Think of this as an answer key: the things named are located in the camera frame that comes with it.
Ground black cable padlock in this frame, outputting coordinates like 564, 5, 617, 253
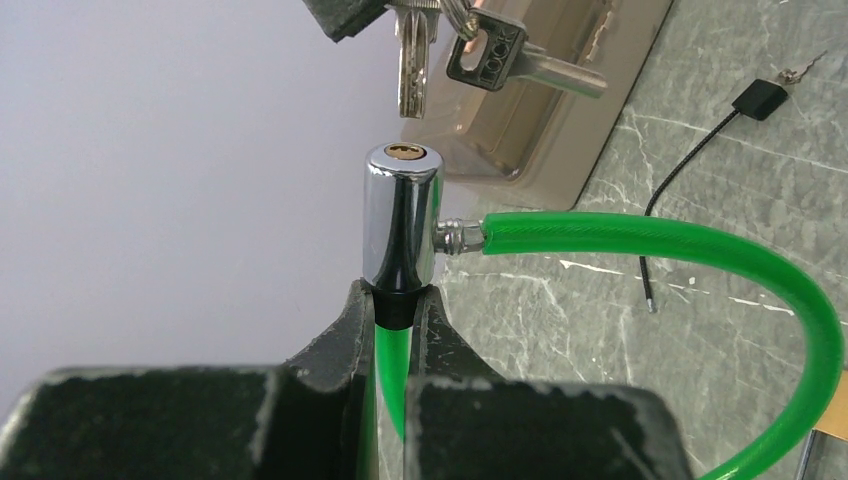
639, 78, 791, 314

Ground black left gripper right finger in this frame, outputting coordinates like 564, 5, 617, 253
403, 286, 693, 479

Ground brass padlock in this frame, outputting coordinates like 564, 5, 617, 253
794, 386, 847, 480

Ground green cable lock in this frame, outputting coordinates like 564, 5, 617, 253
363, 142, 845, 479

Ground silver cable lock keys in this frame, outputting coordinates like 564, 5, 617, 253
386, 1, 608, 119

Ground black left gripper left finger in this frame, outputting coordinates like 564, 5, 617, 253
1, 280, 378, 479

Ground brown plastic toolbox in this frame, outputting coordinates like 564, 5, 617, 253
401, 0, 672, 210

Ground silver key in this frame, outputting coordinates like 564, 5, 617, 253
777, 50, 828, 86

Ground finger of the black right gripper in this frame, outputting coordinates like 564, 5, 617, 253
303, 0, 388, 43

